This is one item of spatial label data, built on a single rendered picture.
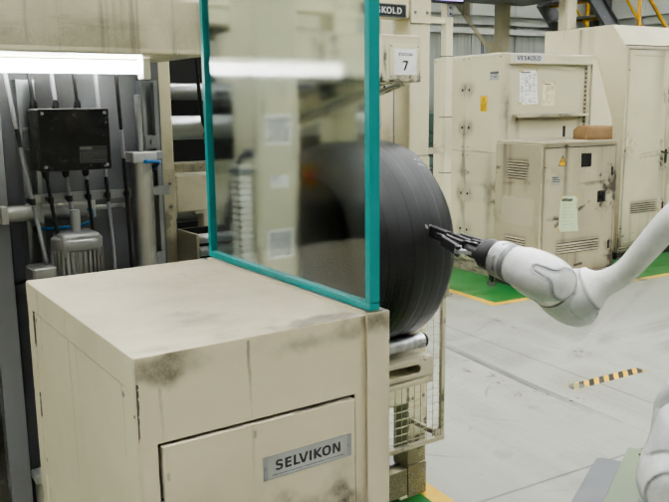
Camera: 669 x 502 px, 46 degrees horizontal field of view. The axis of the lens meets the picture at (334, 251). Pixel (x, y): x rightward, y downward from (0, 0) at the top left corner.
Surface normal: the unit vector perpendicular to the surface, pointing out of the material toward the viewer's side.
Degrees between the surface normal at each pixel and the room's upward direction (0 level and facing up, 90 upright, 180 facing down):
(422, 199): 60
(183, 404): 90
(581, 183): 90
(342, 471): 90
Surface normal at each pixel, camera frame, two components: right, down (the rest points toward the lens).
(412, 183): 0.42, -0.52
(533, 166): -0.87, 0.10
